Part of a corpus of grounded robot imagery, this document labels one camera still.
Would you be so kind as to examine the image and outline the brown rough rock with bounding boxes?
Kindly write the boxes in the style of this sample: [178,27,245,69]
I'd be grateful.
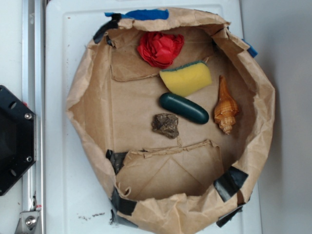
[152,113,179,139]

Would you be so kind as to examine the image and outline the aluminium extrusion rail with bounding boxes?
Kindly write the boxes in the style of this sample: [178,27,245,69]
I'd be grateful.
[22,0,47,234]

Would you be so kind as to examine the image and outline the dark green capsule case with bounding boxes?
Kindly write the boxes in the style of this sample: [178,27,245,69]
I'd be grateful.
[159,93,210,124]

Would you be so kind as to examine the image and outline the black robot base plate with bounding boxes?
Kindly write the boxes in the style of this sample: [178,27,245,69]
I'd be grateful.
[0,85,36,196]

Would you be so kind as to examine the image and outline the yellow green sponge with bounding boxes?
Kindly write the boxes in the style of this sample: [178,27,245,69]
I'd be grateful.
[159,60,212,97]

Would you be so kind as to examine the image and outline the metal corner bracket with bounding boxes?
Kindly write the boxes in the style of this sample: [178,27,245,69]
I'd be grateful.
[14,211,41,234]

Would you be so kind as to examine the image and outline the white plastic tray board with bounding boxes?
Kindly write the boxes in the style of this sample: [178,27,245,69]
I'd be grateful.
[43,0,243,234]

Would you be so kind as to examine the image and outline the red crumpled paper ball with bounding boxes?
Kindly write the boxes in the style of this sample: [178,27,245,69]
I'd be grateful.
[137,32,185,68]

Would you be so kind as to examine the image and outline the brown paper bag tray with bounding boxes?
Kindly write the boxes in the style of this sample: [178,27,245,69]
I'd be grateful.
[66,8,275,234]

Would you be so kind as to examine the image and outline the orange spiral sea shell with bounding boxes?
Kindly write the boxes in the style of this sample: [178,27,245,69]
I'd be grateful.
[214,75,239,135]

